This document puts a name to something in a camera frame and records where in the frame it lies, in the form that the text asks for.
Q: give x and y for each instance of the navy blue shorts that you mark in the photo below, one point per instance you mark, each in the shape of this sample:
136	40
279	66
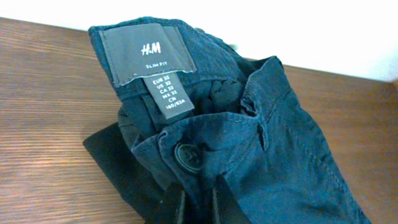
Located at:
224	137

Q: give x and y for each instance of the black garment with red trim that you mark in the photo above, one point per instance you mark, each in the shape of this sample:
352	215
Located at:
134	183

